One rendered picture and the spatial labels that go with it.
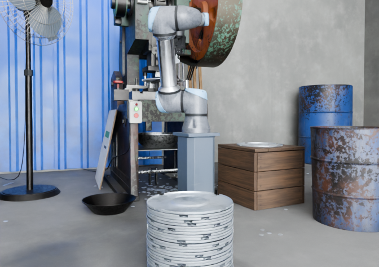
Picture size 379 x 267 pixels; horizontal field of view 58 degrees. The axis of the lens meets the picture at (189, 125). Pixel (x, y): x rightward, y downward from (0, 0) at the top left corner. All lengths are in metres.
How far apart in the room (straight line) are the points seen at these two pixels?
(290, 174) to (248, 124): 2.10
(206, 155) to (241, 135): 2.40
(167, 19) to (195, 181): 0.79
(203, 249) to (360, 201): 0.92
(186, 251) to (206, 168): 0.75
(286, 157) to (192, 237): 1.17
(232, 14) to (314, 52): 2.56
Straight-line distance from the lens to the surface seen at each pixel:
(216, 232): 1.09
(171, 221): 1.07
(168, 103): 1.76
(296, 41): 4.66
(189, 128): 1.73
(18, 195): 2.47
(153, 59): 2.46
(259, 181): 2.01
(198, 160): 1.73
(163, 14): 1.66
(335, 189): 1.79
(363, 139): 1.74
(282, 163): 2.10
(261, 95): 4.28
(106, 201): 2.14
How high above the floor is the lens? 0.54
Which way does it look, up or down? 1 degrees down
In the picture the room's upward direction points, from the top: straight up
